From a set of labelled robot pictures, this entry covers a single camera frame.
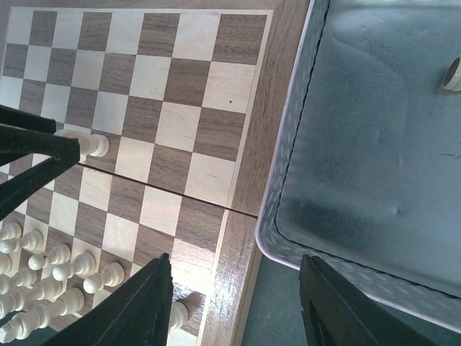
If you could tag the light wooden king piece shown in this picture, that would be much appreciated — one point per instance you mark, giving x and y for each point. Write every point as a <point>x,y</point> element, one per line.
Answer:
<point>178,316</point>

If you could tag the light wooden piece back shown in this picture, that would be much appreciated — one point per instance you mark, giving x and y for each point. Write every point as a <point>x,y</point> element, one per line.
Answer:
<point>90,144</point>
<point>5,263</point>
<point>24,323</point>

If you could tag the wooden chess board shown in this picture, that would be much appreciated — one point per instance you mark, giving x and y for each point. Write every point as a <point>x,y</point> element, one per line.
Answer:
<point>189,95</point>

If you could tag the pink tin with light pieces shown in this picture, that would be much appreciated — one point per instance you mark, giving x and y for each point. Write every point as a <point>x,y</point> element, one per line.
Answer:
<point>366,169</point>

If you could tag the light wooden rook piece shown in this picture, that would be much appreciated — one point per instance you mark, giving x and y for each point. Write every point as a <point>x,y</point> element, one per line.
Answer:
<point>452,77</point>

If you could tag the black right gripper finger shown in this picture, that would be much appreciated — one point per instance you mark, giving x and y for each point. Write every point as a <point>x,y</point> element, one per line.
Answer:
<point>137,313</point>
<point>62,153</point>
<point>27,121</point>
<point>335,312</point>

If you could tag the light wooden pawn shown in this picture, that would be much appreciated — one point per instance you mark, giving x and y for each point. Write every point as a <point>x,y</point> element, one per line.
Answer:
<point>84,264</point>
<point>25,276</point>
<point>57,255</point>
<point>30,241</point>
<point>112,275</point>
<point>10,231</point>

